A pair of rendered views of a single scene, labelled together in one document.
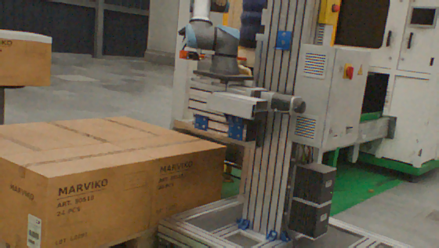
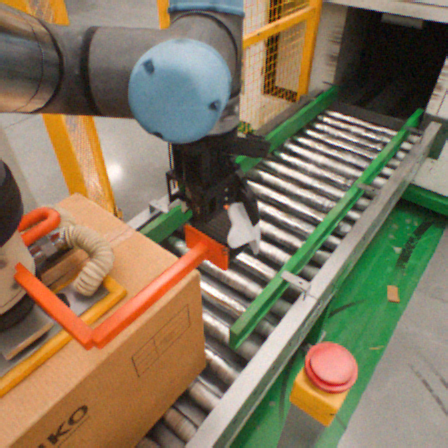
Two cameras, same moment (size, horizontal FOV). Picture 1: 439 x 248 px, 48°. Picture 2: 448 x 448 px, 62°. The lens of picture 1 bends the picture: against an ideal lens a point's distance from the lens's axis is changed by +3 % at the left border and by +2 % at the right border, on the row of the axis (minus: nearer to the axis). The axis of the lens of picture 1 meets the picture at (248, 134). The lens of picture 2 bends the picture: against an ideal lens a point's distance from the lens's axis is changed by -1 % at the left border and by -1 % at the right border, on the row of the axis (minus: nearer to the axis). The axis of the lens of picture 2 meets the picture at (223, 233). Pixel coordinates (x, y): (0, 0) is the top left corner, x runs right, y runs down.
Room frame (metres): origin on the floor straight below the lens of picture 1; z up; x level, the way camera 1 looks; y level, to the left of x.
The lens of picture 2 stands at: (3.08, -0.36, 1.52)
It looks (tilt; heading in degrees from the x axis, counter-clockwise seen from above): 45 degrees down; 2
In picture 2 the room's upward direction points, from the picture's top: straight up
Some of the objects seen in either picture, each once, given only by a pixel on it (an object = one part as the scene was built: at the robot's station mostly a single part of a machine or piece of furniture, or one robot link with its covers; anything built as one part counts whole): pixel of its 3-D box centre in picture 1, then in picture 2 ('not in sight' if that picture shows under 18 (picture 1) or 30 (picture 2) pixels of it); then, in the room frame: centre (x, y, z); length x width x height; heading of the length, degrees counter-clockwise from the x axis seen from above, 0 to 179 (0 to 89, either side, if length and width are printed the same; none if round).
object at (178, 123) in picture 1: (212, 133); not in sight; (3.15, 0.24, 0.58); 0.70 x 0.03 x 0.06; 54
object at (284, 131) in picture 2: not in sight; (249, 150); (4.54, -0.43, 0.60); 1.60 x 0.10 x 0.09; 144
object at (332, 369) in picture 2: not in sight; (329, 370); (3.32, -0.50, 1.02); 0.07 x 0.07 x 0.04
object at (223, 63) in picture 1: (225, 63); not in sight; (2.46, 0.16, 1.09); 0.15 x 0.15 x 0.10
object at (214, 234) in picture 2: not in sight; (221, 234); (3.52, -0.34, 1.08); 0.09 x 0.08 x 0.05; 52
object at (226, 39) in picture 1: (226, 39); not in sight; (2.46, 0.17, 1.20); 0.13 x 0.12 x 0.14; 101
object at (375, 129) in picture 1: (333, 137); (331, 277); (3.91, -0.70, 0.50); 2.31 x 0.05 x 0.19; 144
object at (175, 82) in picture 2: not in sight; (168, 77); (3.41, -0.30, 1.39); 0.11 x 0.11 x 0.08; 84
